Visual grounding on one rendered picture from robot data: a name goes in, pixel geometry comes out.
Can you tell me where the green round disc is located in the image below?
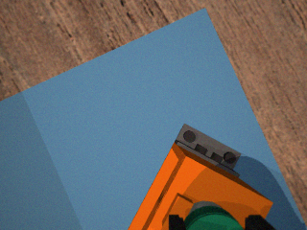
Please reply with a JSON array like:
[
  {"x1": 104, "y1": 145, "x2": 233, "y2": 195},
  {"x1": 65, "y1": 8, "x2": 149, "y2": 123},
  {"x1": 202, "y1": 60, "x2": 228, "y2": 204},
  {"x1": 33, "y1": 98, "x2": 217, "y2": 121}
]
[{"x1": 184, "y1": 206, "x2": 244, "y2": 230}]

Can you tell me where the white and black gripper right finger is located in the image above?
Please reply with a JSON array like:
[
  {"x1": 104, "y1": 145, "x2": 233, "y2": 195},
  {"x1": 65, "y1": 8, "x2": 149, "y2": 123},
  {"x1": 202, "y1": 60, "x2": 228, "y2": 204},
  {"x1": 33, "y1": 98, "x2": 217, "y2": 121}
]
[{"x1": 245, "y1": 215, "x2": 276, "y2": 230}]

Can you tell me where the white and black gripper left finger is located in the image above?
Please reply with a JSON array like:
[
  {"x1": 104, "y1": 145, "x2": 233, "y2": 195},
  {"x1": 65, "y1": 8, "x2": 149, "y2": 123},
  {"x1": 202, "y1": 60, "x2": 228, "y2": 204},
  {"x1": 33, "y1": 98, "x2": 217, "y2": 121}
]
[{"x1": 169, "y1": 215, "x2": 186, "y2": 230}]

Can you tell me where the orange flat plate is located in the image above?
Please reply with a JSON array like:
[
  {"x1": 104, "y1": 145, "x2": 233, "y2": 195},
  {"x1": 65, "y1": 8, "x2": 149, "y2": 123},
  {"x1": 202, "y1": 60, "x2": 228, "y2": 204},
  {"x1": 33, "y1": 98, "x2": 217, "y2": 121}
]
[{"x1": 128, "y1": 142, "x2": 273, "y2": 230}]

